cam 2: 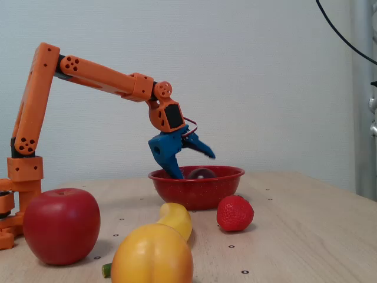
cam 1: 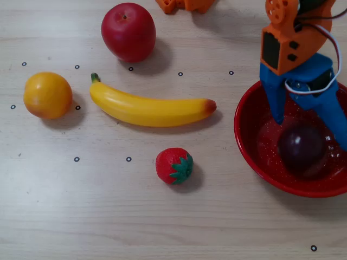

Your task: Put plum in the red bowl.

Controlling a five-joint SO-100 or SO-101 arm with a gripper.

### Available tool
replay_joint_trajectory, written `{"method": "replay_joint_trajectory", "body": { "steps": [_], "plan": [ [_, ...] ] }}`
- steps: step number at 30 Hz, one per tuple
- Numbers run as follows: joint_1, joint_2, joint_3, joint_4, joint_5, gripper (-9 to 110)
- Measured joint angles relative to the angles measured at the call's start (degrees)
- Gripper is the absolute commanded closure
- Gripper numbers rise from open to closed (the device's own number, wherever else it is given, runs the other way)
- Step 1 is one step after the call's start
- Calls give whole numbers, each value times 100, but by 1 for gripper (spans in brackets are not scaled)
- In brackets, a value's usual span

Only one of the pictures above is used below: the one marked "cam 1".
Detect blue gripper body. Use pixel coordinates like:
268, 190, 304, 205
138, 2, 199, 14
259, 53, 339, 92

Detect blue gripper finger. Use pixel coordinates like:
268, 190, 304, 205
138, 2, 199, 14
288, 82, 347, 152
261, 80, 287, 126

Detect dark purple plum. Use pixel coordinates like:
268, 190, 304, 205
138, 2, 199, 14
277, 123, 327, 178

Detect orange robot base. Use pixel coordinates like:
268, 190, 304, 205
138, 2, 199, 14
155, 0, 218, 15

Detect red speckled bowl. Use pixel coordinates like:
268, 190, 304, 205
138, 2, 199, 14
233, 79, 347, 199

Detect red strawberry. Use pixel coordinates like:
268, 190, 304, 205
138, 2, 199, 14
155, 147, 195, 186

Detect yellow banana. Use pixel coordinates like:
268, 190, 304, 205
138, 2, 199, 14
89, 72, 218, 128

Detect red apple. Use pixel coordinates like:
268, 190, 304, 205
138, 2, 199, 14
100, 2, 157, 64

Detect yellow orange peach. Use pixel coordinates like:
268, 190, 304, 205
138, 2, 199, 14
23, 71, 74, 120

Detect white red black servo cable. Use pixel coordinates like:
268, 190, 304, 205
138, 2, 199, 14
284, 8, 347, 96

